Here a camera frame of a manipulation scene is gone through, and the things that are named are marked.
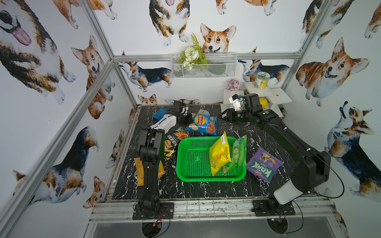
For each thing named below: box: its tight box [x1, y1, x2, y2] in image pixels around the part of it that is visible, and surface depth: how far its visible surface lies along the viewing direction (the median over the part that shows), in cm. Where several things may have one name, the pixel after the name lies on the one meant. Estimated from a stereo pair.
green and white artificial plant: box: [177, 32, 209, 70], surface depth 82 cm
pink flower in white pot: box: [227, 78, 242, 92], surface depth 101 cm
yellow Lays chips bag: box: [208, 131, 232, 177], surface depth 81 cm
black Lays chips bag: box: [164, 126, 190, 161], surface depth 94 cm
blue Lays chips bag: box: [184, 114, 218, 136], surface depth 102 cm
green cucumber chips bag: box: [222, 134, 248, 174], surface depth 78 cm
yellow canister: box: [259, 97, 268, 111], surface depth 108 cm
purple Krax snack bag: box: [247, 146, 285, 183], surface depth 88 cm
